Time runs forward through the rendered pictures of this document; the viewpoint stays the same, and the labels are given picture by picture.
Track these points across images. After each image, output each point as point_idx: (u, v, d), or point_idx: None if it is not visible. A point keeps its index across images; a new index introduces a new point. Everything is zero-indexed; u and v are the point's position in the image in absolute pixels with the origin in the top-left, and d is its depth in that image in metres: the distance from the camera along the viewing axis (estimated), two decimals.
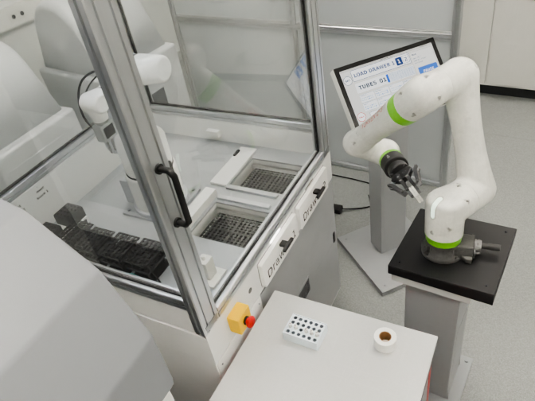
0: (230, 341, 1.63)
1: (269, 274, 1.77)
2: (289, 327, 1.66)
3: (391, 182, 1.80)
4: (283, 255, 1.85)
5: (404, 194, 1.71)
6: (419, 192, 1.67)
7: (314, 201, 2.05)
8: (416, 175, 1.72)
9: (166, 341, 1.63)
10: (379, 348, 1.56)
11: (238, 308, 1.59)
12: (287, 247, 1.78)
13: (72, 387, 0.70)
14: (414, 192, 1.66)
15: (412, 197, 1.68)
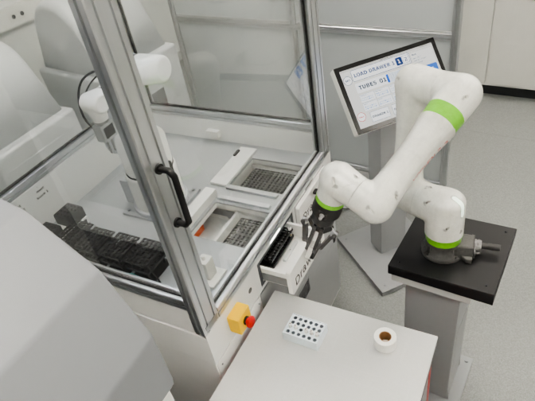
0: (230, 341, 1.63)
1: (296, 282, 1.72)
2: (289, 327, 1.66)
3: (333, 229, 1.60)
4: (309, 261, 1.80)
5: (320, 247, 1.68)
6: (306, 249, 1.71)
7: None
8: (306, 229, 1.67)
9: (166, 341, 1.63)
10: (379, 348, 1.56)
11: (238, 308, 1.59)
12: (315, 253, 1.74)
13: (72, 387, 0.70)
14: None
15: (313, 252, 1.70)
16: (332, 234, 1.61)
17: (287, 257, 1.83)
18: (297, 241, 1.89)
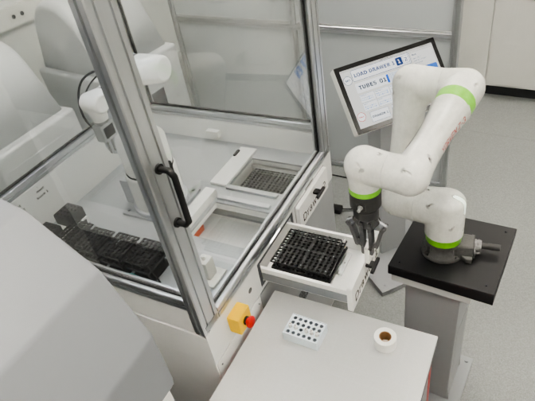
0: (230, 341, 1.63)
1: (356, 298, 1.63)
2: (289, 327, 1.66)
3: (381, 222, 1.49)
4: (367, 275, 1.71)
5: (376, 247, 1.55)
6: (364, 253, 1.59)
7: (314, 201, 2.05)
8: (356, 231, 1.57)
9: (166, 341, 1.63)
10: (379, 348, 1.56)
11: (238, 308, 1.59)
12: (375, 267, 1.64)
13: (72, 387, 0.70)
14: None
15: (372, 255, 1.58)
16: (381, 227, 1.49)
17: (342, 270, 1.74)
18: (351, 254, 1.79)
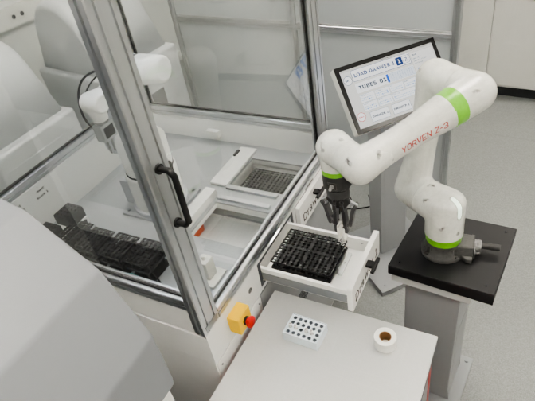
0: (230, 341, 1.63)
1: (356, 298, 1.63)
2: (289, 327, 1.66)
3: (352, 200, 1.62)
4: (367, 275, 1.71)
5: (350, 224, 1.69)
6: (337, 231, 1.73)
7: (314, 201, 2.05)
8: (329, 211, 1.71)
9: (166, 341, 1.63)
10: (379, 348, 1.56)
11: (238, 308, 1.59)
12: (375, 267, 1.64)
13: (72, 387, 0.70)
14: None
15: (346, 233, 1.72)
16: (353, 206, 1.63)
17: (343, 270, 1.74)
18: (351, 254, 1.79)
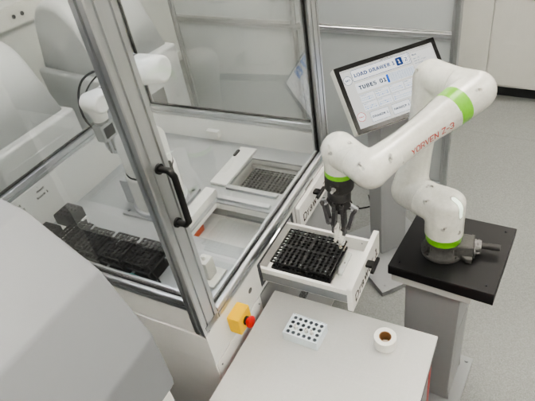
0: (230, 341, 1.63)
1: (356, 298, 1.63)
2: (339, 241, 1.74)
3: (353, 204, 1.60)
4: (366, 275, 1.71)
5: (349, 227, 1.67)
6: (334, 232, 1.71)
7: (314, 201, 2.05)
8: (328, 212, 1.69)
9: (166, 341, 1.63)
10: (379, 348, 1.56)
11: (238, 308, 1.59)
12: (375, 267, 1.64)
13: (72, 387, 0.70)
14: None
15: (344, 235, 1.70)
16: (353, 209, 1.61)
17: (342, 270, 1.74)
18: (351, 254, 1.79)
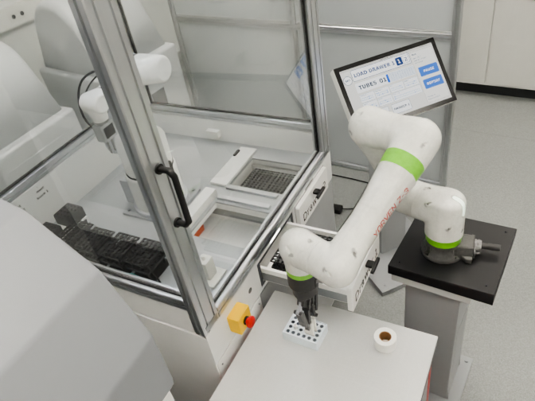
0: (230, 341, 1.63)
1: (356, 298, 1.63)
2: None
3: None
4: (367, 275, 1.71)
5: None
6: (309, 328, 1.58)
7: (314, 201, 2.05)
8: (298, 320, 1.53)
9: (166, 341, 1.63)
10: (379, 348, 1.56)
11: (238, 308, 1.59)
12: (375, 267, 1.64)
13: (72, 387, 0.70)
14: None
15: None
16: None
17: None
18: None
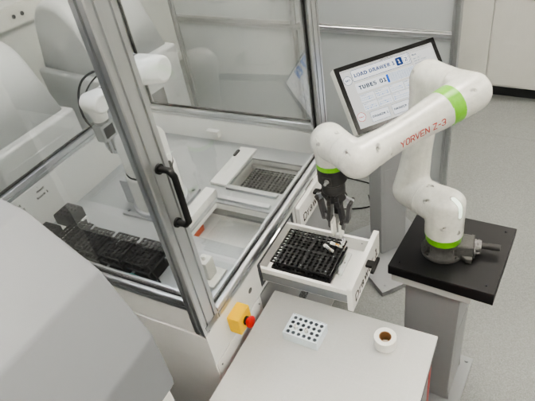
0: (230, 341, 1.63)
1: (356, 298, 1.63)
2: (335, 243, 1.76)
3: (348, 196, 1.58)
4: (367, 275, 1.71)
5: (347, 221, 1.64)
6: (331, 227, 1.69)
7: (314, 201, 2.05)
8: (323, 207, 1.67)
9: (166, 341, 1.63)
10: (379, 348, 1.56)
11: (238, 308, 1.59)
12: (375, 267, 1.64)
13: (72, 387, 0.70)
14: None
15: (343, 229, 1.67)
16: (349, 201, 1.58)
17: (343, 270, 1.74)
18: (351, 254, 1.79)
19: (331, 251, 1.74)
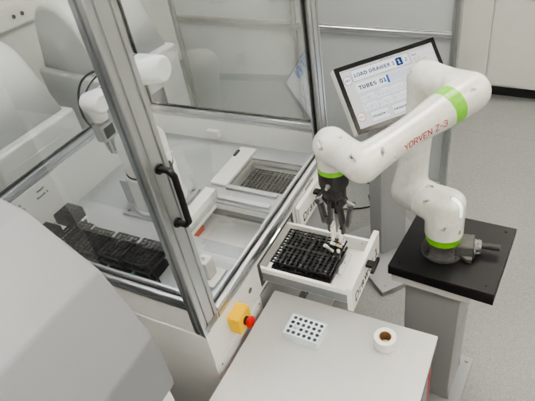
0: (230, 341, 1.63)
1: (356, 298, 1.63)
2: (335, 243, 1.76)
3: (349, 200, 1.57)
4: (367, 275, 1.71)
5: (347, 226, 1.63)
6: (330, 231, 1.68)
7: (314, 201, 2.05)
8: (323, 211, 1.66)
9: (166, 341, 1.63)
10: (379, 348, 1.56)
11: (238, 308, 1.59)
12: (375, 267, 1.64)
13: (72, 387, 0.70)
14: None
15: (343, 234, 1.66)
16: (349, 206, 1.57)
17: (343, 270, 1.74)
18: (351, 254, 1.79)
19: (331, 251, 1.74)
